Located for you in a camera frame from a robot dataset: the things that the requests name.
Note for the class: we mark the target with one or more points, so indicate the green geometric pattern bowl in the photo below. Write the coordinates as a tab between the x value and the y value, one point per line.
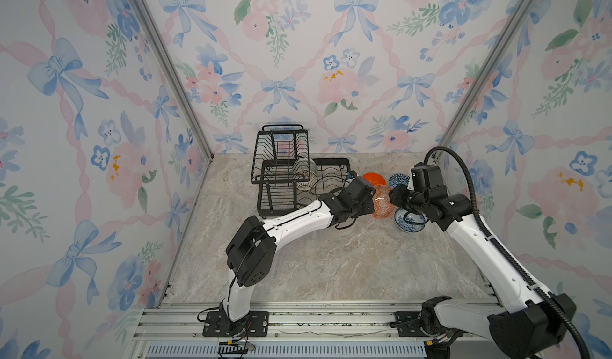
313	169

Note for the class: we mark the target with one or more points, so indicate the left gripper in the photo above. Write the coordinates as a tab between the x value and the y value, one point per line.
368	207

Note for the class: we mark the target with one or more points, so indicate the black wire dish rack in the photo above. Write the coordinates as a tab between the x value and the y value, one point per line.
281	160

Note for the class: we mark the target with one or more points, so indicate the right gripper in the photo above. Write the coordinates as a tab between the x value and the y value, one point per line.
397	195

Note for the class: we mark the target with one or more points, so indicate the blue triangle pattern bowl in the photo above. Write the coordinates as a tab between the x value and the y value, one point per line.
398	179

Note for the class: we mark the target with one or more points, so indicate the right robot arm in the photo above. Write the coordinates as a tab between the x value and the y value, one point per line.
528	319

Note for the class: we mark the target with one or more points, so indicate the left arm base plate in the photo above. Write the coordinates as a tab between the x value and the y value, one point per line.
217	324

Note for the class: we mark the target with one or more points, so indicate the left aluminium corner post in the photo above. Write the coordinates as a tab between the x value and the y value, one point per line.
151	30

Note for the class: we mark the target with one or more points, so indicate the orange plastic bowl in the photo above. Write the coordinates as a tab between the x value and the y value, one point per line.
375	179

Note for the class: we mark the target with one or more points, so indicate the brown white pattern bowl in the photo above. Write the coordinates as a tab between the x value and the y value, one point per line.
306	186

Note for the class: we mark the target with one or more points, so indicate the red geometric pattern bowl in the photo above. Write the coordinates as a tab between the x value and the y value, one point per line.
383	208

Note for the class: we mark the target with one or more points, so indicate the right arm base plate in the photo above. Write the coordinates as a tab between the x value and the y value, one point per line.
412	324

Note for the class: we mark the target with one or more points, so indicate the aluminium corner post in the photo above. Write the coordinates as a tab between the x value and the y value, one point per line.
507	34
151	30

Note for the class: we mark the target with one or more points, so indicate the blue floral bowl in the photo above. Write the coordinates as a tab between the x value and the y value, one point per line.
410	222

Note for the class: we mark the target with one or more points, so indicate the aluminium mounting rail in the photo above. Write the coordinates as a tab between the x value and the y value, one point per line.
351	329

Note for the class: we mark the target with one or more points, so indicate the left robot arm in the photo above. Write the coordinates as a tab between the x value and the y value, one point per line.
250	253

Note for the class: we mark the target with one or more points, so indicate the right aluminium corner post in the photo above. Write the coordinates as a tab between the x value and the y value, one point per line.
507	34

